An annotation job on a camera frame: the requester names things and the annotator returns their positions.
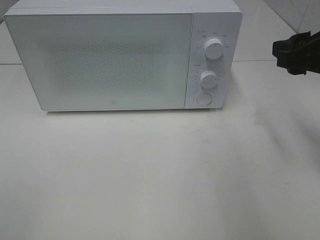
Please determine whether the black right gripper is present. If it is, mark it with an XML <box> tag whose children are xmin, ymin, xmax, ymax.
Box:
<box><xmin>272</xmin><ymin>31</ymin><xmax>320</xmax><ymax>75</ymax></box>

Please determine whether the white microwave knob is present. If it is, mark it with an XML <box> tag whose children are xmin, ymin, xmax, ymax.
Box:
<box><xmin>203</xmin><ymin>37</ymin><xmax>225</xmax><ymax>60</ymax></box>
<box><xmin>199</xmin><ymin>70</ymin><xmax>219</xmax><ymax>89</ymax></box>

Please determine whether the white microwave door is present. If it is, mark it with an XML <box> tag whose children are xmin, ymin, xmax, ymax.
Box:
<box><xmin>5</xmin><ymin>14</ymin><xmax>192</xmax><ymax>111</ymax></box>

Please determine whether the white microwave oven body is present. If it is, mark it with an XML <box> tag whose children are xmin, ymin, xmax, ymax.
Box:
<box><xmin>3</xmin><ymin>0</ymin><xmax>243</xmax><ymax>111</ymax></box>

